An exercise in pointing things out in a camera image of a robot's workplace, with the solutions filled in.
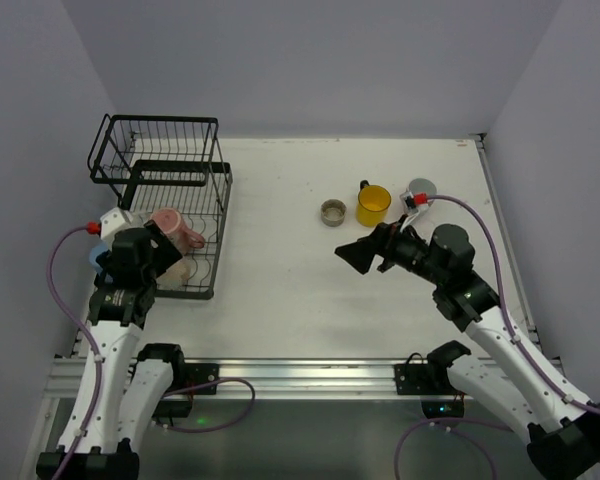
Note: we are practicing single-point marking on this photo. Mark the white hexagonal cup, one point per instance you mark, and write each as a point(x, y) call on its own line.
point(133, 220)

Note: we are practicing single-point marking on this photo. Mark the pink square mug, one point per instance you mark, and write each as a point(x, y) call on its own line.
point(422, 186)

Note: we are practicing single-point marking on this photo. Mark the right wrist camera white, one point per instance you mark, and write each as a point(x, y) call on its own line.
point(414, 206)

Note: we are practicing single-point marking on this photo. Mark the light blue plastic cup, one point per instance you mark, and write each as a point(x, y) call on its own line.
point(98, 257)

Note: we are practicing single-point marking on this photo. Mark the pink speckled mug in rack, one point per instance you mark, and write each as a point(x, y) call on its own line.
point(171, 222)

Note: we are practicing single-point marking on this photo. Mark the beige speckled ceramic cup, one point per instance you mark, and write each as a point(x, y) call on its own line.
point(333, 212)

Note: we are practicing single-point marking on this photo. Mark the yellow mug black handle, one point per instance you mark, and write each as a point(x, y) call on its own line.
point(373, 203)

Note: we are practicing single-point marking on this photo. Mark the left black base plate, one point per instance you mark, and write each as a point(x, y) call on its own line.
point(194, 374)

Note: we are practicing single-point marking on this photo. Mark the translucent pink plastic cup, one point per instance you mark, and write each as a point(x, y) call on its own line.
point(176, 276)

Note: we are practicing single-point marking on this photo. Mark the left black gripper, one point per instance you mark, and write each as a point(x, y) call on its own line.
point(161, 245)

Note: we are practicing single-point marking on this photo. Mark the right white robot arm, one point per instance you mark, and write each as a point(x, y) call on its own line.
point(558, 423)

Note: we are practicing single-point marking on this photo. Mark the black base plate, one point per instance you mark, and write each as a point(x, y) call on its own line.
point(194, 374)
point(427, 375)

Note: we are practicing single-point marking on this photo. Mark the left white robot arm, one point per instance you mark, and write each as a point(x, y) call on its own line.
point(116, 398)

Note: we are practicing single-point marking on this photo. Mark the black wire dish rack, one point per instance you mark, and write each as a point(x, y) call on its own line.
point(152, 162)

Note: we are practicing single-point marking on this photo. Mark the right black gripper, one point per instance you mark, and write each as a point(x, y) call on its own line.
point(383, 245)

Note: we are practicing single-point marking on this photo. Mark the aluminium mounting rail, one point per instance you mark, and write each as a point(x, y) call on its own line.
point(342, 380)

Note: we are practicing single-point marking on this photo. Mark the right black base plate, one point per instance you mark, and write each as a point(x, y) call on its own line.
point(427, 375)

